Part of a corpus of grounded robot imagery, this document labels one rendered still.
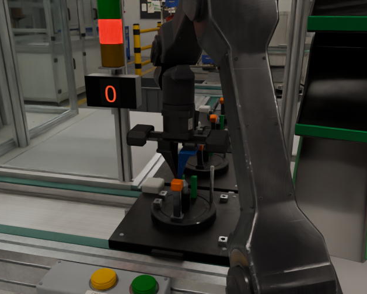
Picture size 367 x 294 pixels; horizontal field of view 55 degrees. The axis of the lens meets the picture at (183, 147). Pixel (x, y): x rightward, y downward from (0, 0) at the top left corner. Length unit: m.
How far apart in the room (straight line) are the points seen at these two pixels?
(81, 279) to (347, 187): 0.49
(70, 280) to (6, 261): 0.17
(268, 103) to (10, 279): 0.63
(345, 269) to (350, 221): 0.20
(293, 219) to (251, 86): 0.12
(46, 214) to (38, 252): 0.22
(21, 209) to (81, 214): 0.16
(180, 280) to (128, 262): 0.11
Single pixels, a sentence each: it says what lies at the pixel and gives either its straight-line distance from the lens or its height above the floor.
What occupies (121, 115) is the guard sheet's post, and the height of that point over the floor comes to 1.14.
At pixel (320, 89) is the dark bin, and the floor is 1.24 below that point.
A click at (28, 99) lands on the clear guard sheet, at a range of 1.01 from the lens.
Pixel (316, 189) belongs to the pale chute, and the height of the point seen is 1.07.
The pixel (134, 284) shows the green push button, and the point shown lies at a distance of 0.60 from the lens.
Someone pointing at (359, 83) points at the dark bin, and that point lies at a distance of 0.72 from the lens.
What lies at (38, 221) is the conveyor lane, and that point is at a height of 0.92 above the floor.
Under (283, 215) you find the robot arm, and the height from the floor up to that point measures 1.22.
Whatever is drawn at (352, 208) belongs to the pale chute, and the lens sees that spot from 0.69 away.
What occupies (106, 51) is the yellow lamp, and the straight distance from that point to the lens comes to 0.81.
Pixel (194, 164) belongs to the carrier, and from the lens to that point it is 0.95.
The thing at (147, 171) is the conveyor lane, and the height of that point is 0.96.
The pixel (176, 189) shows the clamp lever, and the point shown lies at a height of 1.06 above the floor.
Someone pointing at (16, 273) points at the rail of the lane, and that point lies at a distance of 0.78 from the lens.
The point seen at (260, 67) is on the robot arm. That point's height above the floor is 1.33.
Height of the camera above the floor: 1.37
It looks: 21 degrees down
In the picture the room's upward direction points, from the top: straight up
